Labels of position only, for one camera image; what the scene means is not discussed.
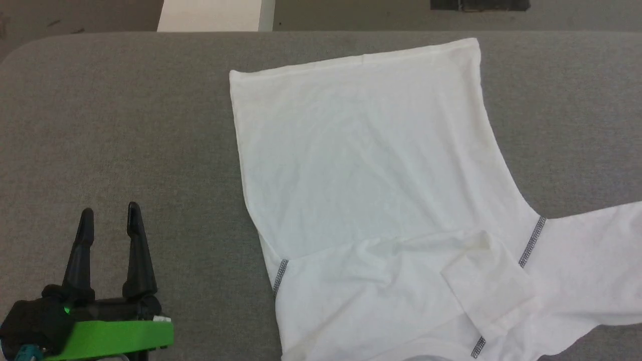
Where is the white long-sleeve shirt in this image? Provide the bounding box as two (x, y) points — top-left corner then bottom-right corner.
(229, 38), (642, 361)

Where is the white rectangular box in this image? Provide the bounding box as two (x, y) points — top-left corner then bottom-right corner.
(157, 0), (275, 33)

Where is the black metal partition foot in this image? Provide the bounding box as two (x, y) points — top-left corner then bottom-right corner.
(430, 0), (531, 12)

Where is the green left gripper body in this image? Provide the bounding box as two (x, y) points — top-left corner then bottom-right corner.
(43, 286), (175, 361)

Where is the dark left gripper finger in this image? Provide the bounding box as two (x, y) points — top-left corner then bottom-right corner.
(63, 208), (96, 301)
(123, 202), (158, 300)

